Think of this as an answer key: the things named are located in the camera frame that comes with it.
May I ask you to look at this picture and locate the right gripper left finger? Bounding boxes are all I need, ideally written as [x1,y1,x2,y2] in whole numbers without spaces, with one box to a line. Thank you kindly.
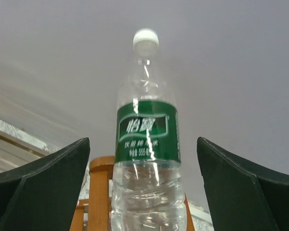
[0,138,90,231]

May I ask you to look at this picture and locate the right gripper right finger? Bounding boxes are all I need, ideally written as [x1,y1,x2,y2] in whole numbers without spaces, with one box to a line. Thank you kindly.
[197,137,289,231]

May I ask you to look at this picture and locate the clear plastic water bottle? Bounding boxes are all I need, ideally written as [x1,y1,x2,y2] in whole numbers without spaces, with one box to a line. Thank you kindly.
[110,28,187,231]

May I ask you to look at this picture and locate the silver metal tray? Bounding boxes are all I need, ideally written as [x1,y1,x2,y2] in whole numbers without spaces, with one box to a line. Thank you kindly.
[0,119,60,173]

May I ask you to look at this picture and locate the orange wooden rack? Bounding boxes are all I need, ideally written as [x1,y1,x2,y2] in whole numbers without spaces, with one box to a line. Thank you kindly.
[71,156,194,231]

